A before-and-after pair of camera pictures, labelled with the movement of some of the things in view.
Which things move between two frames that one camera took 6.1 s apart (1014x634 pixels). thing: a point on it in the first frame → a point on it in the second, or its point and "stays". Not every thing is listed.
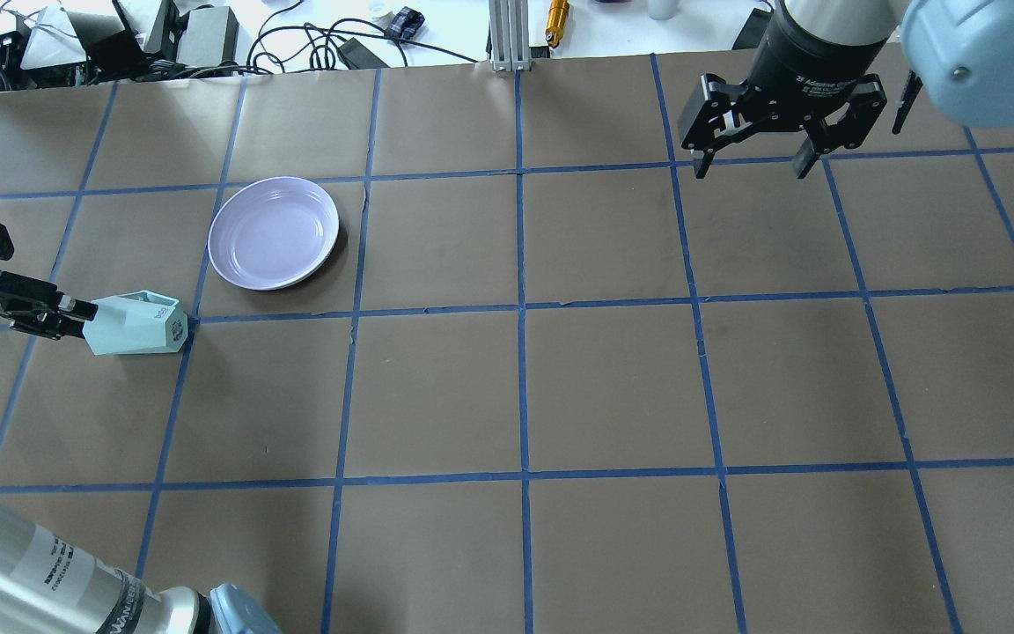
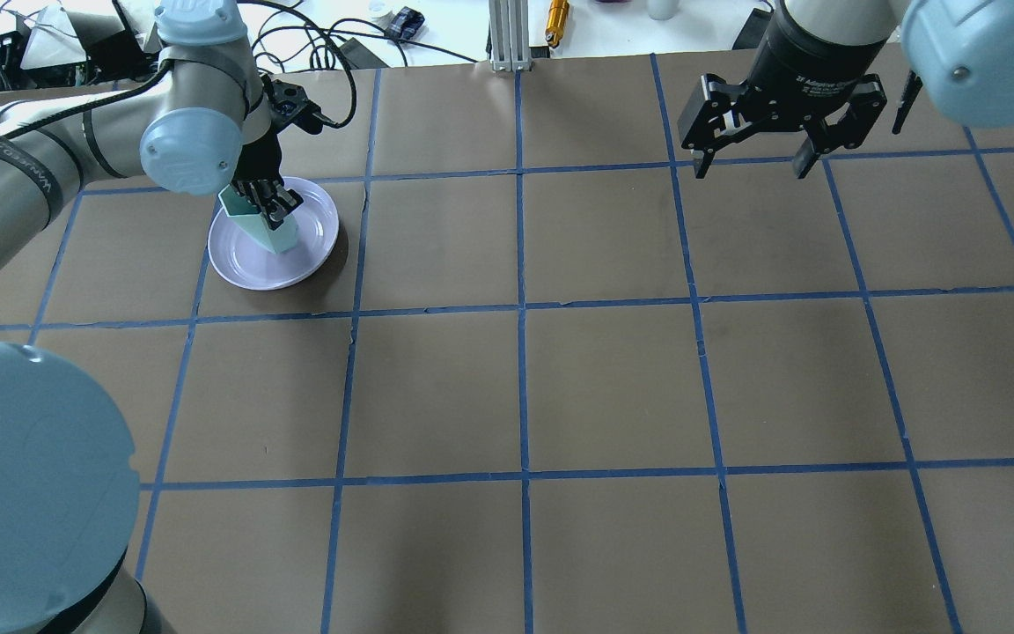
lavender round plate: (273, 232) stays
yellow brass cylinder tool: (557, 18) stays
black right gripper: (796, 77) stays
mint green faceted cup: (137, 322) → (282, 239)
